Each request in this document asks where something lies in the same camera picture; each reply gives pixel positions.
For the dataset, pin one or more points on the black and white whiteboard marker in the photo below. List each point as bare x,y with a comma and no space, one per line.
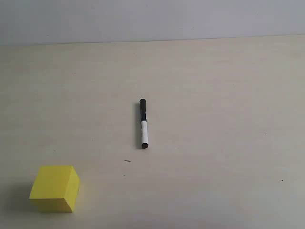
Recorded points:
143,122

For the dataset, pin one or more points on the yellow cube block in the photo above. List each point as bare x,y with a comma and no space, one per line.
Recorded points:
55,189

